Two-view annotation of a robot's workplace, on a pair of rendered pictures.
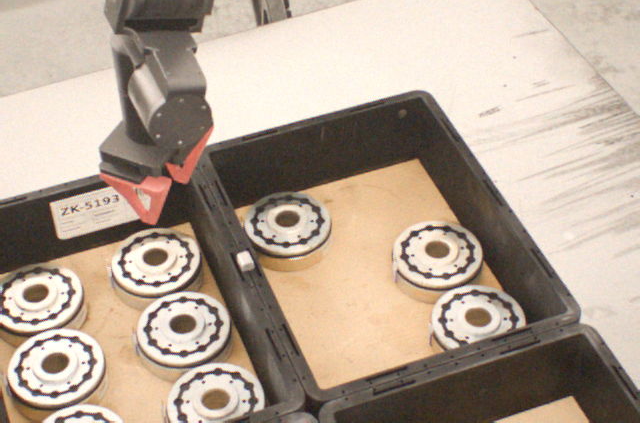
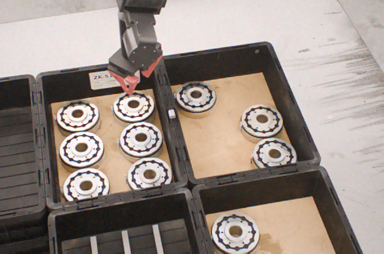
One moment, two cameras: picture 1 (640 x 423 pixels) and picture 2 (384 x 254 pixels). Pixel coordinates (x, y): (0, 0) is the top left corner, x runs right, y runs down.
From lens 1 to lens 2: 0.14 m
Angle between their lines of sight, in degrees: 7
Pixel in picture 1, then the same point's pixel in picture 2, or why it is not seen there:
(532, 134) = (322, 64)
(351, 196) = (228, 86)
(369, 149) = (239, 65)
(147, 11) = (134, 3)
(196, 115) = (150, 54)
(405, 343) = (240, 160)
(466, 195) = (279, 95)
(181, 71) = (146, 34)
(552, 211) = (324, 103)
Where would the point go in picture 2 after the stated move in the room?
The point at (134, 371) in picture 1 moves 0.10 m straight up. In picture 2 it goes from (116, 155) to (113, 129)
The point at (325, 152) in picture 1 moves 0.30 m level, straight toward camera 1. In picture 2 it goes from (218, 65) to (204, 157)
